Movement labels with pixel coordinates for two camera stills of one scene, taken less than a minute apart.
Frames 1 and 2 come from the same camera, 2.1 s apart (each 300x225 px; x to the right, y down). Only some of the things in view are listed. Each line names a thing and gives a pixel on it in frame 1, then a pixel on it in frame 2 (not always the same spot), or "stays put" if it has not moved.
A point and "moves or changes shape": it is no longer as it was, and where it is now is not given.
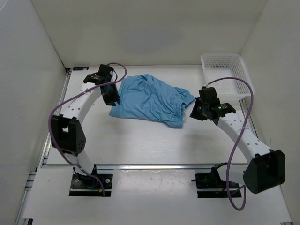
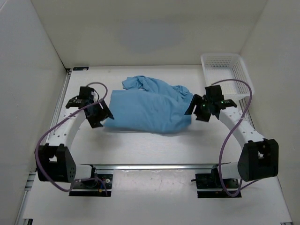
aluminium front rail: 189,166 stays put
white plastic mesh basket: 216,66 stays put
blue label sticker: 80,68 stays put
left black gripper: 116,97 to 94,122
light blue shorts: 145,97 moves or changes shape
